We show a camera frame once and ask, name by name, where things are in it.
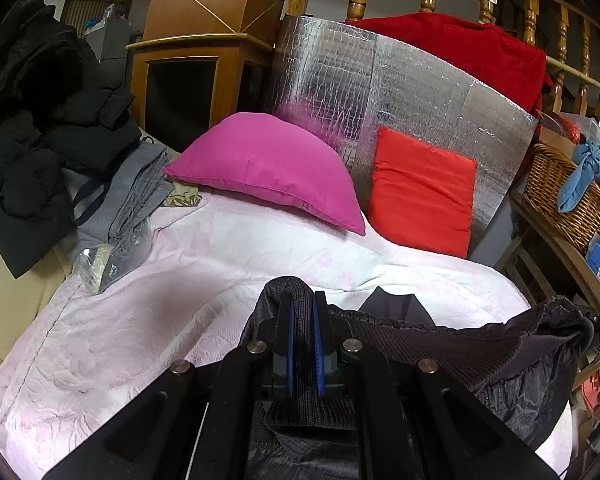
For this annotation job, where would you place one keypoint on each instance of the wooden cabinet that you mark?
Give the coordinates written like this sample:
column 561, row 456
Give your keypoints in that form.
column 198, row 62

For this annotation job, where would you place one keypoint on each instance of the blue cloth in basket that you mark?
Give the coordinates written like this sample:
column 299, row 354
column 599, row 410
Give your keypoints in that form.
column 586, row 157

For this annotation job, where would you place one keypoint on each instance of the dark clothes pile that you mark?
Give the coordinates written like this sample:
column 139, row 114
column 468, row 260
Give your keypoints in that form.
column 65, row 129

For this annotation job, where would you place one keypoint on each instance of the red pillow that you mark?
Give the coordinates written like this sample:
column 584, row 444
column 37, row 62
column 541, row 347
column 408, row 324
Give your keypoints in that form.
column 422, row 196

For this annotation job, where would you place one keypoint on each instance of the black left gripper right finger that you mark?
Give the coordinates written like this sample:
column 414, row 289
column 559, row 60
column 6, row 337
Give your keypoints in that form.
column 327, row 372

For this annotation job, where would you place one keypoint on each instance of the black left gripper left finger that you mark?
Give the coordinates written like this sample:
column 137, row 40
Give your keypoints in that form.
column 283, row 348

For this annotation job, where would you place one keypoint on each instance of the red blanket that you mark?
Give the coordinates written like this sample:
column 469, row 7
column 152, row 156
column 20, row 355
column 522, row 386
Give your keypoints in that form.
column 510, row 66

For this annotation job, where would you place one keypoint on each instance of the silver foil insulation panel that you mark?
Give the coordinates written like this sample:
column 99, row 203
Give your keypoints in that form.
column 343, row 84

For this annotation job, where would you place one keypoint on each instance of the wicker basket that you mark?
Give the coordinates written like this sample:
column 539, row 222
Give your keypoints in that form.
column 548, row 172

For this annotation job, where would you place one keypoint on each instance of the magenta pillow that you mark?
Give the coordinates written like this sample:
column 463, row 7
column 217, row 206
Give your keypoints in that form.
column 262, row 156

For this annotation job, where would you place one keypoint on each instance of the grey folded garment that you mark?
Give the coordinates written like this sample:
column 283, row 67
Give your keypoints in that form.
column 105, row 212

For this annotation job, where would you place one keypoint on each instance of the pale pink bedspread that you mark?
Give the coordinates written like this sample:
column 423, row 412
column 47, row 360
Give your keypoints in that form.
column 86, row 356

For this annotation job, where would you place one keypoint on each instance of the clear plastic bag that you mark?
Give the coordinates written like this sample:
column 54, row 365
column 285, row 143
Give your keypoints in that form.
column 103, row 265

